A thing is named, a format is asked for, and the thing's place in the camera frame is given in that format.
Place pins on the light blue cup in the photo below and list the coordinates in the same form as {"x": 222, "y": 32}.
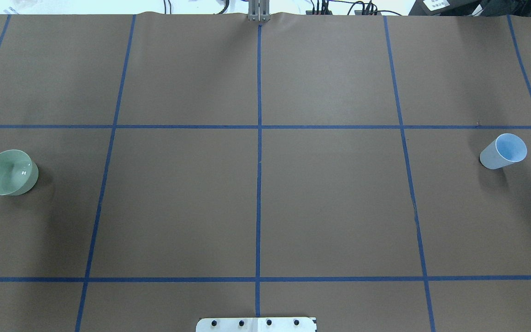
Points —
{"x": 505, "y": 150}

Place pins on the light green bowl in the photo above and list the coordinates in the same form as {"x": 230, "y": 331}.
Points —
{"x": 18, "y": 173}

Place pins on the aluminium frame post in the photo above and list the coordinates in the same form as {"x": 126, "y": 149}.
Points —
{"x": 259, "y": 10}

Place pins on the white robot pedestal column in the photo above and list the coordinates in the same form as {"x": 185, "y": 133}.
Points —
{"x": 257, "y": 324}

